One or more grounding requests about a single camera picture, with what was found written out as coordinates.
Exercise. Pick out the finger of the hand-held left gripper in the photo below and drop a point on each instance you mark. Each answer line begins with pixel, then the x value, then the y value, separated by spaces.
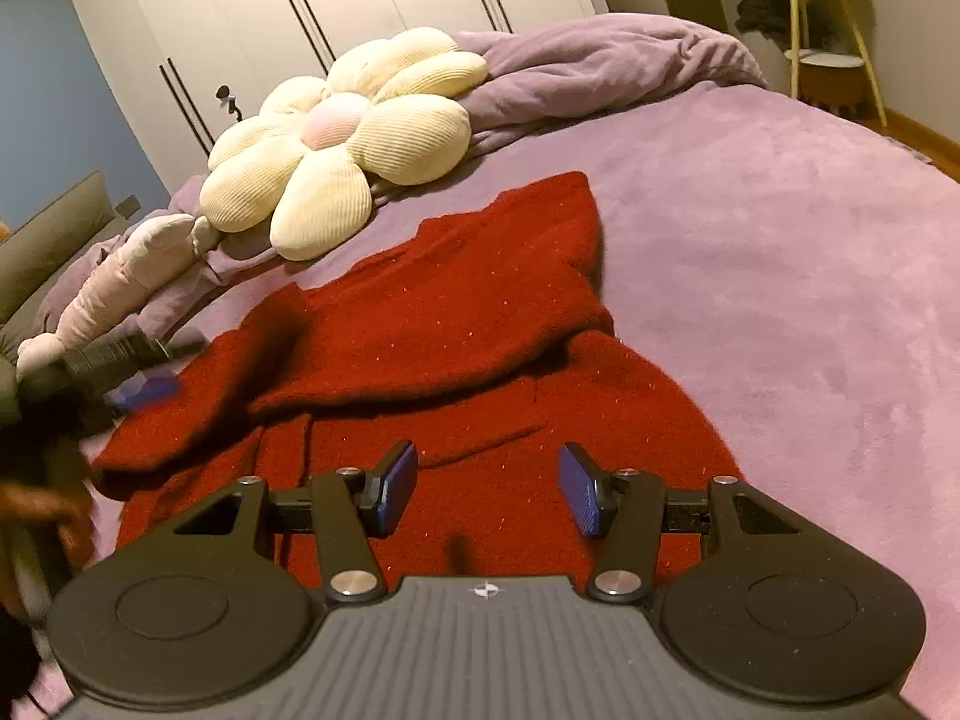
pixel 150 392
pixel 120 356

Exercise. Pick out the wall socket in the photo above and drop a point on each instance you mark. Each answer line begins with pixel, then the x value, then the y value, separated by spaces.
pixel 129 205

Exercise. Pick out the grey padded headboard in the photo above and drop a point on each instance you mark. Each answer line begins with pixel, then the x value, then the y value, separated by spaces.
pixel 45 247

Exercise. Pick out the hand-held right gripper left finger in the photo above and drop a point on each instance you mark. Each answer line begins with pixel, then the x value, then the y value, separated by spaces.
pixel 397 484

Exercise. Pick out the cream flower-shaped pillow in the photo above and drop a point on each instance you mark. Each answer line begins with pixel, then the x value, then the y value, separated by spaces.
pixel 337 142

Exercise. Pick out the purple bed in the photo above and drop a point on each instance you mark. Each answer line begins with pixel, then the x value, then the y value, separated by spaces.
pixel 787 277

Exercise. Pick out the small dark gadget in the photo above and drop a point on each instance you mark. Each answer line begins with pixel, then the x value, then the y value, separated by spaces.
pixel 225 96

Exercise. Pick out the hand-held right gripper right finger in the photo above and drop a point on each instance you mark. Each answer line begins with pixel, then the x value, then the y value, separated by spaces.
pixel 581 487

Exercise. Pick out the red knit sweater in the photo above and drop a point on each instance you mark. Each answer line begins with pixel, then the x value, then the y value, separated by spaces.
pixel 450 345

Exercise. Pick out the person's left hand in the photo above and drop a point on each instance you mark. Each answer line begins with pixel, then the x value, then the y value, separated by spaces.
pixel 45 510

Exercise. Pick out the pale pink plush toy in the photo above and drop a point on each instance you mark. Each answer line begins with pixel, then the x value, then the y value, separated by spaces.
pixel 112 285

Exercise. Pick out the black fluffy cloth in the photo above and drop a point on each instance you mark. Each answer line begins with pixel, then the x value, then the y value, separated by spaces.
pixel 765 11

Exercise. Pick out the white wardrobe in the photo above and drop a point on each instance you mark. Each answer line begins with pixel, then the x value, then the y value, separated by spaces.
pixel 300 7

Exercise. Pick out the purple crumpled duvet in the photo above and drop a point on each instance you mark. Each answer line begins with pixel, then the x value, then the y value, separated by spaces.
pixel 585 60

